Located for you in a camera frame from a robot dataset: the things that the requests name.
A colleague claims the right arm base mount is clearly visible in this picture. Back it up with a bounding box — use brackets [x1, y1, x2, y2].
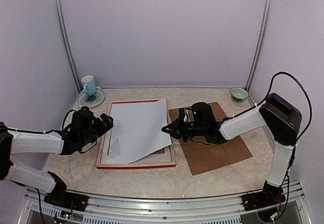
[241, 181, 286, 211]

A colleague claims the white blue swirl plate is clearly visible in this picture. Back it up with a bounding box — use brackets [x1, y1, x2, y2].
[76, 86, 105, 108]

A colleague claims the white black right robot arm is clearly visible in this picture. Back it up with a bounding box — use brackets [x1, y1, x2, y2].
[161, 91, 310, 206]

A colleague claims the light blue mug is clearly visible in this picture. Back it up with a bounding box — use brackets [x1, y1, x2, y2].
[81, 75, 96, 96]

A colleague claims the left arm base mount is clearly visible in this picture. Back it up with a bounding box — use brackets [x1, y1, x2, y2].
[44, 171, 88, 212]

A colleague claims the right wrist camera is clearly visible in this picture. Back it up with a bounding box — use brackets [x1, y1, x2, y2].
[178, 108, 192, 122]

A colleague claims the right aluminium corner post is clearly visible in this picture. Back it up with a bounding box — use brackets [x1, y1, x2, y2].
[245, 0, 272, 92]

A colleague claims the white photo mat board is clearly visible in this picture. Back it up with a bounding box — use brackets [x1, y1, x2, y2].
[100, 101, 172, 166]

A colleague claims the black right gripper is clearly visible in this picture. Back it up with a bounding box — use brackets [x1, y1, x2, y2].
[161, 115, 206, 143]

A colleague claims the cat and books photo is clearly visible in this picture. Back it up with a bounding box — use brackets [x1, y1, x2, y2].
[102, 98, 172, 164]

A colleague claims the front aluminium rail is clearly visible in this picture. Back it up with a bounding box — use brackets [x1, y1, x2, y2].
[17, 181, 314, 224]

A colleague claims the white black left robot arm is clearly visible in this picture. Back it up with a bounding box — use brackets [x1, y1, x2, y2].
[1, 106, 113, 206]

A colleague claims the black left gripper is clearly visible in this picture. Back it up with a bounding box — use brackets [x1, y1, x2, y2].
[79, 113, 113, 147]

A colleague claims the brown backing board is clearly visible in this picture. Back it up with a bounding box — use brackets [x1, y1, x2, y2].
[168, 101, 253, 176]

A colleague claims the pale green ceramic bowl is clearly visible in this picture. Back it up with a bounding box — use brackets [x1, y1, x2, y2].
[229, 87, 249, 102]

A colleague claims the aluminium corner post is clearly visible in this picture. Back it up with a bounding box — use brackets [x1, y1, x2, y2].
[54, 0, 82, 94]
[245, 0, 272, 92]

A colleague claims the left aluminium corner post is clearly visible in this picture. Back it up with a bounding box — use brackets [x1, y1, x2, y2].
[54, 0, 82, 94]

